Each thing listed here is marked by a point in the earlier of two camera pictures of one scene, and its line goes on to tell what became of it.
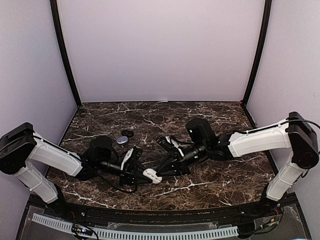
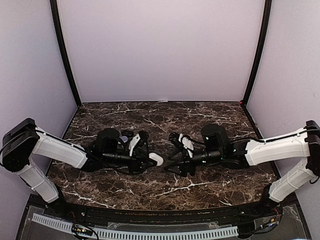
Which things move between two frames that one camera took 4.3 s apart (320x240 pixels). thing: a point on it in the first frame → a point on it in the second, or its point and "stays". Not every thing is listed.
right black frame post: (266, 20) stays
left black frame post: (54, 6) stays
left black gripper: (130, 171) → (137, 159)
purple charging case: (122, 139) stays
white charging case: (151, 174) → (157, 158)
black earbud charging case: (127, 133) stays
